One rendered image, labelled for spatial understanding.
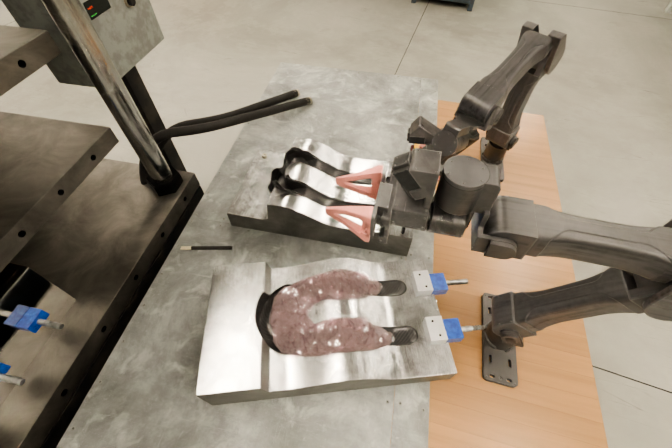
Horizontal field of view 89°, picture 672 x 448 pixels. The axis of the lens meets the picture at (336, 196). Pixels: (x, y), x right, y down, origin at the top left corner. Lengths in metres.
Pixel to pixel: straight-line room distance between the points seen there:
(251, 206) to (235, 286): 0.26
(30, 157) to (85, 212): 0.26
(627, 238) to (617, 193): 2.13
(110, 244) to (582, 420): 1.20
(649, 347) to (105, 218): 2.23
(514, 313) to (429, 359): 0.19
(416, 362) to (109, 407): 0.63
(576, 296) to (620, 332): 1.43
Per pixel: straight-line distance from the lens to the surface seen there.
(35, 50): 0.95
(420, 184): 0.46
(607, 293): 0.70
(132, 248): 1.12
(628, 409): 2.01
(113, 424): 0.93
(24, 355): 1.07
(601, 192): 2.66
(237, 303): 0.79
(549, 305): 0.74
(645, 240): 0.60
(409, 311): 0.83
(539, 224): 0.54
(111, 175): 1.35
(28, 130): 1.19
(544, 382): 0.94
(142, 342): 0.95
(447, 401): 0.86
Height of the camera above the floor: 1.61
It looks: 51 degrees down
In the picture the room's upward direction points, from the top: straight up
